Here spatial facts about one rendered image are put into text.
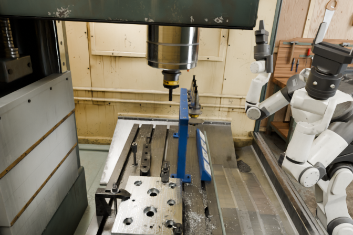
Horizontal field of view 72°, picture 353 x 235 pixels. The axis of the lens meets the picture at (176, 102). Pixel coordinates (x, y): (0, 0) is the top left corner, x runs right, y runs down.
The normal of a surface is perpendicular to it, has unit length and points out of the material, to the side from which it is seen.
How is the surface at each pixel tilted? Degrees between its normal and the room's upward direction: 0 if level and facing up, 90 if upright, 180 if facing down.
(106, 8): 90
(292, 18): 90
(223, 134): 24
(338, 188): 90
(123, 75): 89
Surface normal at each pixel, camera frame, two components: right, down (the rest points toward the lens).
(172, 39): -0.03, 0.35
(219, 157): 0.03, -0.72
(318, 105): -0.57, 0.50
